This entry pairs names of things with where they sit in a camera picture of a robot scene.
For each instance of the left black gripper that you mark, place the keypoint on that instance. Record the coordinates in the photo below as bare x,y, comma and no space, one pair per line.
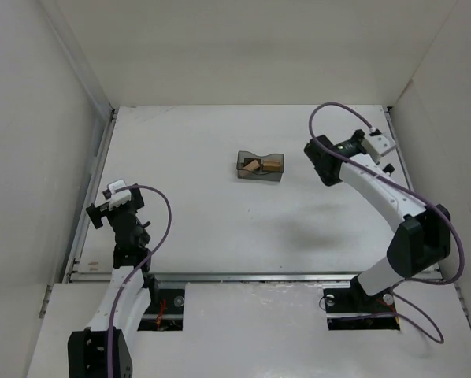
115,211

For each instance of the striped brown wood block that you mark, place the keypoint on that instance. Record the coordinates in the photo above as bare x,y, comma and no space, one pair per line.
271,165

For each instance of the light wood rectangular block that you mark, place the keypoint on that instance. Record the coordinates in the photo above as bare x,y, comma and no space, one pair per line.
252,166

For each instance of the grey translucent plastic bin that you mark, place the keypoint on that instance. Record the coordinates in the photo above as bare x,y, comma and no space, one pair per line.
244,157

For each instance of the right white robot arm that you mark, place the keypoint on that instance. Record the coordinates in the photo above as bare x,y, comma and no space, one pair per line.
421,237

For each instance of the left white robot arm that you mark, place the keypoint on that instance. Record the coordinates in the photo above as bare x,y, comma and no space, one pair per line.
102,348

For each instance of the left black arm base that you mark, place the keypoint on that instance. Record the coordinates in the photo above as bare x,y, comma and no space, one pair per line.
165,313

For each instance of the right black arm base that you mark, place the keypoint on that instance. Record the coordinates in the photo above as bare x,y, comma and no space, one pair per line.
346,312

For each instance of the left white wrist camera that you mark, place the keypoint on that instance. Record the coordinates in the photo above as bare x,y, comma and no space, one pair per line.
117,194

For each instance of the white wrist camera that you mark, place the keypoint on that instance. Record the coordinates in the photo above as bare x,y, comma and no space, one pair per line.
378,144
117,194

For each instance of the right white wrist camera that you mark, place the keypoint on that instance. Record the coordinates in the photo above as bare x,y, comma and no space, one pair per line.
378,144

